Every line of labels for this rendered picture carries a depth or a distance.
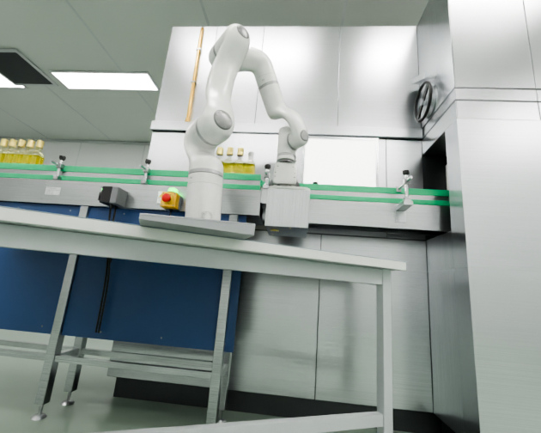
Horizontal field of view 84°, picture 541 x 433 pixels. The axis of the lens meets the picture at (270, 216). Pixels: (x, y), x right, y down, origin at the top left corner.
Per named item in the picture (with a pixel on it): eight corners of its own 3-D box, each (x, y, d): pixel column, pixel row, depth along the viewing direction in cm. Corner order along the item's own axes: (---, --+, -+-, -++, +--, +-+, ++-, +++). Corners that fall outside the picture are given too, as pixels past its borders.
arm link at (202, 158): (197, 168, 98) (202, 102, 103) (176, 182, 112) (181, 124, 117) (229, 177, 105) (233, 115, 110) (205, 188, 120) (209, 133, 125)
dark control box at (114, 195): (124, 208, 145) (128, 192, 147) (115, 204, 137) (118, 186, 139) (108, 207, 145) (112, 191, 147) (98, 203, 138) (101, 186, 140)
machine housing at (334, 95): (481, 285, 224) (465, 101, 260) (579, 283, 147) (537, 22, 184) (177, 263, 246) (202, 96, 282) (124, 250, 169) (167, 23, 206)
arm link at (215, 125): (214, 156, 115) (236, 142, 103) (185, 143, 109) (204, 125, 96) (236, 53, 130) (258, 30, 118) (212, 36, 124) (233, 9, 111)
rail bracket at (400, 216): (404, 223, 144) (403, 179, 149) (418, 215, 128) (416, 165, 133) (393, 222, 144) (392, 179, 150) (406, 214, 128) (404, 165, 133)
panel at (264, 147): (377, 196, 168) (377, 140, 176) (379, 194, 165) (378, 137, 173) (219, 188, 176) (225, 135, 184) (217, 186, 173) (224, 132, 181)
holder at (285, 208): (305, 240, 144) (306, 208, 147) (307, 228, 117) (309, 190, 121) (270, 237, 145) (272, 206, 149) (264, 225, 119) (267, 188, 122)
